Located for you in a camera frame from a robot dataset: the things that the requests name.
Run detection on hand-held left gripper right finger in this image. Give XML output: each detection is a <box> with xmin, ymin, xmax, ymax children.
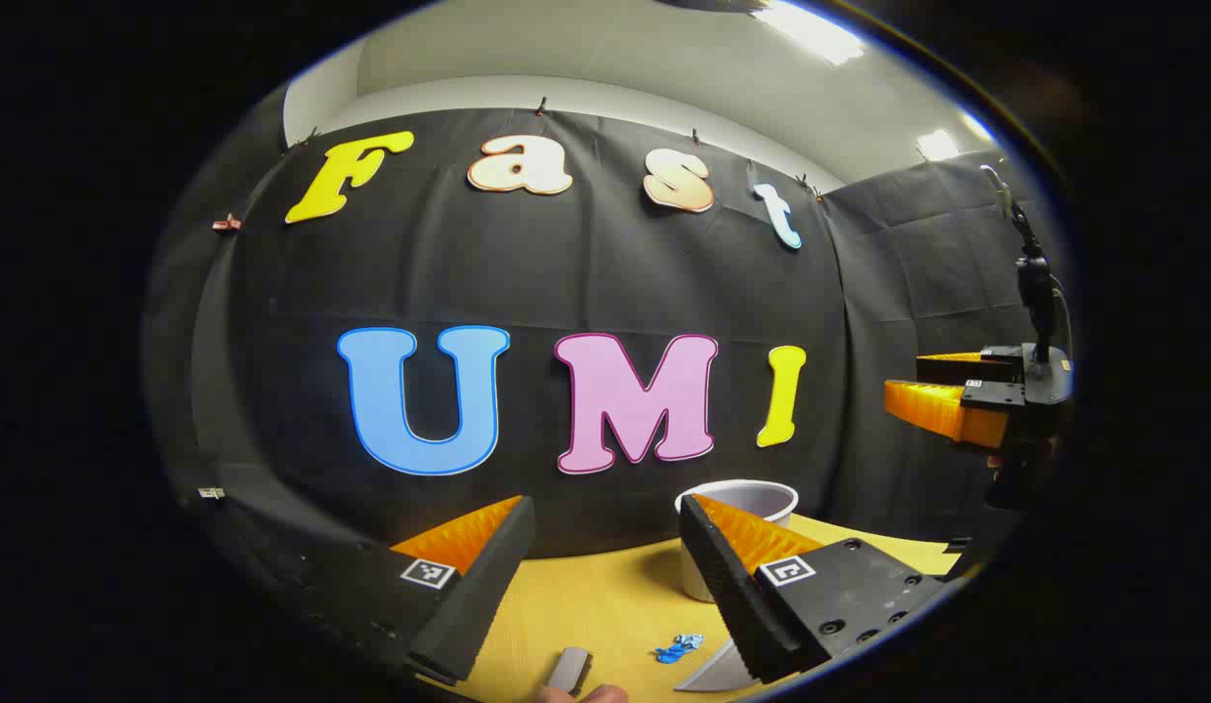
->
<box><xmin>678</xmin><ymin>493</ymin><xmax>950</xmax><ymax>686</ymax></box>

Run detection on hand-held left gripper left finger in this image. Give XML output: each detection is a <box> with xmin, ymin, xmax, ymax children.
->
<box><xmin>239</xmin><ymin>495</ymin><xmax>538</xmax><ymax>686</ymax></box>

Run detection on grey dustpan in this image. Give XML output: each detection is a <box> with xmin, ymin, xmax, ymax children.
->
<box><xmin>674</xmin><ymin>637</ymin><xmax>758</xmax><ymax>694</ymax></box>

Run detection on white ribbed garbage bin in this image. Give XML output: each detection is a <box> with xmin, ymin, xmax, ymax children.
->
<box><xmin>675</xmin><ymin>478</ymin><xmax>800</xmax><ymax>603</ymax></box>

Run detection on small grey broom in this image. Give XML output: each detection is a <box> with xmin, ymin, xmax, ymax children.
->
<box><xmin>547</xmin><ymin>646</ymin><xmax>594</xmax><ymax>696</ymax></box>

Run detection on yellow wooden desktop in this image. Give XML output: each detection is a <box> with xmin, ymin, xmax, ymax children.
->
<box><xmin>420</xmin><ymin>516</ymin><xmax>963</xmax><ymax>703</ymax></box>

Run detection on black backdrop cloth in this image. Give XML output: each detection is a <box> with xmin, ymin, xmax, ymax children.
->
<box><xmin>146</xmin><ymin>88</ymin><xmax>1056</xmax><ymax>587</ymax></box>

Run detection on long ceiling light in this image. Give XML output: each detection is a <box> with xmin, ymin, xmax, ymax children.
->
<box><xmin>752</xmin><ymin>0</ymin><xmax>865</xmax><ymax>67</ymax></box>

